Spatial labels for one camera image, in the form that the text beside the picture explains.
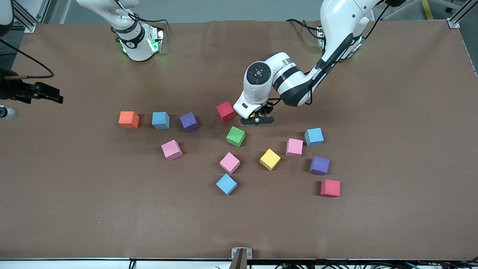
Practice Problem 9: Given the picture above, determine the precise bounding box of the grey metal camera bracket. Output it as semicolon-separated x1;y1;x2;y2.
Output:
231;247;253;269

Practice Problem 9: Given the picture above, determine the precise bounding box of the pink foam block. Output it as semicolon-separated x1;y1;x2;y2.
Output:
286;138;304;158
161;139;183;161
219;152;240;174

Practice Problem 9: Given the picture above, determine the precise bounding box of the orange foam block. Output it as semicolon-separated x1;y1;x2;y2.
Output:
118;111;140;129

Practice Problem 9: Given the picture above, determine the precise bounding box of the black base cable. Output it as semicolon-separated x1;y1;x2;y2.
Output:
286;18;322;40
134;13;168;27

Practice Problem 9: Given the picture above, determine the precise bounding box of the purple foam block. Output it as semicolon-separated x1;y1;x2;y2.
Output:
309;155;330;176
180;112;199;133

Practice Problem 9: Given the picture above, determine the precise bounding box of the black cable bundle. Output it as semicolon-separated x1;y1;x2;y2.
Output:
274;260;478;269

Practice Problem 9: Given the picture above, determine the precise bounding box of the green foam block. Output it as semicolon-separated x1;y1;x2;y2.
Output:
226;126;246;147

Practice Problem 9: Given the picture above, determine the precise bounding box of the red foam block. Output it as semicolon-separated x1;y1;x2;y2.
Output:
216;101;236;123
320;179;341;198

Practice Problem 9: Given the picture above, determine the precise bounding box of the aluminium frame profile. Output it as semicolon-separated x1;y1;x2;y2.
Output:
13;0;51;33
446;0;478;29

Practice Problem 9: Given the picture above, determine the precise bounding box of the blue foam block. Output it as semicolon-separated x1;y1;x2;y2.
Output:
216;173;238;196
152;112;171;130
304;127;325;147

